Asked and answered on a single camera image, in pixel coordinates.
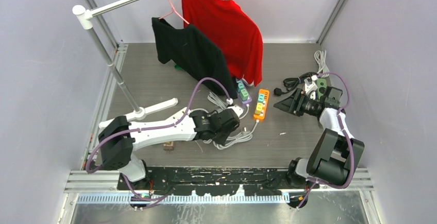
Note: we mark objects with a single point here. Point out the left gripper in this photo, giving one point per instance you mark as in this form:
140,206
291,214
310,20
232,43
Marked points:
222,140

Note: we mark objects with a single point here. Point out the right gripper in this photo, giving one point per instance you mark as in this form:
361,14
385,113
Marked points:
293,103

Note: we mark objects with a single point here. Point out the orange power strip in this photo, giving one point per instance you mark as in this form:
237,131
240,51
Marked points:
261,117

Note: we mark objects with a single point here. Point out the teal plug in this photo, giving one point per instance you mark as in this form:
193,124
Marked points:
261,98

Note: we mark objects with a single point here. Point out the yellow plug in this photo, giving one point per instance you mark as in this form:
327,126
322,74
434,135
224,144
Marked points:
259,108

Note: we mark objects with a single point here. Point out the pink plug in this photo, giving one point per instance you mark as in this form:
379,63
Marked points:
168,146

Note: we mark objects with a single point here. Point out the green power strip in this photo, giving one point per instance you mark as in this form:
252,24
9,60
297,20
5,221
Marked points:
321,87

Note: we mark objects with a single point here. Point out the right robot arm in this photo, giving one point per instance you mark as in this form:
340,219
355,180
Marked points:
337,153

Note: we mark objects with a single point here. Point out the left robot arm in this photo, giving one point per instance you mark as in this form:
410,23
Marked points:
121,138

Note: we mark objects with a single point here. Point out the purple power strip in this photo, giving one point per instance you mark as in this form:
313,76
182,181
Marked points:
243,92

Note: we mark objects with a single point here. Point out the black garment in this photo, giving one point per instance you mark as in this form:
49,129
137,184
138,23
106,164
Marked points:
191,50

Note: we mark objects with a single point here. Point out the red sweater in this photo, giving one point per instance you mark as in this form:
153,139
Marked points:
232,31

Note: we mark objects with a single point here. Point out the pink hanger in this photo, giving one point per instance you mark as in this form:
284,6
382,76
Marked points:
174,11

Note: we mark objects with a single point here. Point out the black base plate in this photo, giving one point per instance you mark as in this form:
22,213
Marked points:
217,181

